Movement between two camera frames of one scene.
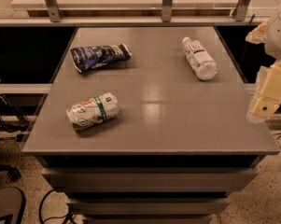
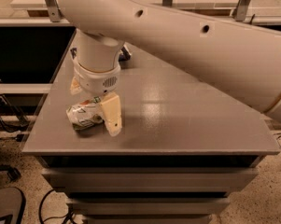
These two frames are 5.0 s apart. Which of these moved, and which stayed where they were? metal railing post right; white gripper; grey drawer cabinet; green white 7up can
Moved: white gripper
Stayed: grey drawer cabinet; metal railing post right; green white 7up can
